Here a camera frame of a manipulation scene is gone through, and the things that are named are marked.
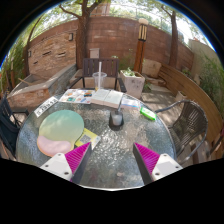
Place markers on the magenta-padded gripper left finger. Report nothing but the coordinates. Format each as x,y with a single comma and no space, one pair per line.
60,164

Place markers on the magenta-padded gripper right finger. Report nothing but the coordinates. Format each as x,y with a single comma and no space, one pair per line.
161,165

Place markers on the grey computer mouse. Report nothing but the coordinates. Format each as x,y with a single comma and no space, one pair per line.
116,121

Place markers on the green mouse pad, pink rest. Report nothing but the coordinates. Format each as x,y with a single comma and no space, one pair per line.
61,128

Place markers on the yellow card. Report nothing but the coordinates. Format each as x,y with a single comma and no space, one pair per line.
89,136

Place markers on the dark wicker chair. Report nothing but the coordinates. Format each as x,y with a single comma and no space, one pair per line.
190,125

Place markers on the green packet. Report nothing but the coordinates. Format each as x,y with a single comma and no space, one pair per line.
148,114

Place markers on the white licence plate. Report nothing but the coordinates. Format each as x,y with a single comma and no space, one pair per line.
46,106

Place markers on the black metal chair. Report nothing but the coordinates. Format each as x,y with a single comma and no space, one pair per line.
8,130

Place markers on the white and blue booklet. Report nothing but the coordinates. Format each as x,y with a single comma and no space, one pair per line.
130,103

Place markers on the colourful picture sheet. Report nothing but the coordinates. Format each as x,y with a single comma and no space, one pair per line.
75,96

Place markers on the small white planter box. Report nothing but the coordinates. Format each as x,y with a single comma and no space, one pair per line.
181,96

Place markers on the stone raised garden bed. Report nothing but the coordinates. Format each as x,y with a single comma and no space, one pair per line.
36,88

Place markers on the open white book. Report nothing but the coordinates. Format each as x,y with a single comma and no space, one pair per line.
107,97

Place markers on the white square planter with plant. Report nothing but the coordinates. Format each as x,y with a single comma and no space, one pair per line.
133,83

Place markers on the clear plastic cup with straw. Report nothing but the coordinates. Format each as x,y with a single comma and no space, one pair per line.
99,81

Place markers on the beige stone block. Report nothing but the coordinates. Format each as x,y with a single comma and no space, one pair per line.
152,68

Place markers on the dark wooden slatted chair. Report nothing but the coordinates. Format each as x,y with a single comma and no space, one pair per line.
91,68

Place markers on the slim tree trunk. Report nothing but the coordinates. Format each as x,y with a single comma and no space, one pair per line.
173,43

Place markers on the forked tree trunk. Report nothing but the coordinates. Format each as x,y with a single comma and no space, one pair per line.
82,40

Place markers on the wall lamp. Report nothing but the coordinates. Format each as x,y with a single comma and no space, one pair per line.
70,36
29,53

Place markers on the grey wall box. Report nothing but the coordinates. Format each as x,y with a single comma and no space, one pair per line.
94,53

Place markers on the wooden garden lamp post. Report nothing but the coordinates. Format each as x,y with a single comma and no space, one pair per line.
141,50

